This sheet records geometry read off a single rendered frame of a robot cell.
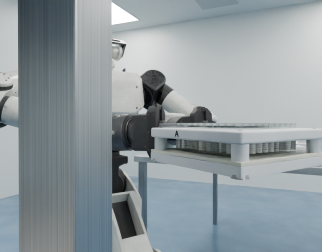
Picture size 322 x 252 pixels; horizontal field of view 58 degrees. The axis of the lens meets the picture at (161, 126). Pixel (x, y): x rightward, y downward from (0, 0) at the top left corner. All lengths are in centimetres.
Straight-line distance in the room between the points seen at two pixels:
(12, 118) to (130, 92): 46
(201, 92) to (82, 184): 503
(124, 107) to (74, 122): 83
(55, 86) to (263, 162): 34
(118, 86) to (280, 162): 69
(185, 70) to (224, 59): 73
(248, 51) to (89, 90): 497
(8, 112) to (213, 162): 50
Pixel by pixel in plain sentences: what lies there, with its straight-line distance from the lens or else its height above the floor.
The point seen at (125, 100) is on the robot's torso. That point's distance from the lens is 107.
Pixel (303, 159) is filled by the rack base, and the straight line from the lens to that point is 57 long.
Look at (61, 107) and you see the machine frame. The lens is 25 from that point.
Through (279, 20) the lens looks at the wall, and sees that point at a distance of 527.
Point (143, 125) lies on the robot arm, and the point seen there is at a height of 105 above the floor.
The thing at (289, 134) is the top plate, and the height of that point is 103.
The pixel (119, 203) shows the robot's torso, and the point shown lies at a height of 76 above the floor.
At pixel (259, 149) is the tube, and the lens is 53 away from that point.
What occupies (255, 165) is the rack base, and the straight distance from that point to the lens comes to 47.
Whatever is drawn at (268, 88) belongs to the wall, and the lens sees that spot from 505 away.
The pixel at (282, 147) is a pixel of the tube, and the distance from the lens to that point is 59.
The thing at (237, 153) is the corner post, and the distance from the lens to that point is 45.
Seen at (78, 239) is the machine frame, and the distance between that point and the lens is 26.
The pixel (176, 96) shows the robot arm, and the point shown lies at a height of 116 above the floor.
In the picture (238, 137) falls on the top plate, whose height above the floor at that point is 103.
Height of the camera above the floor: 105
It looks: 1 degrees down
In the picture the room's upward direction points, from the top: straight up
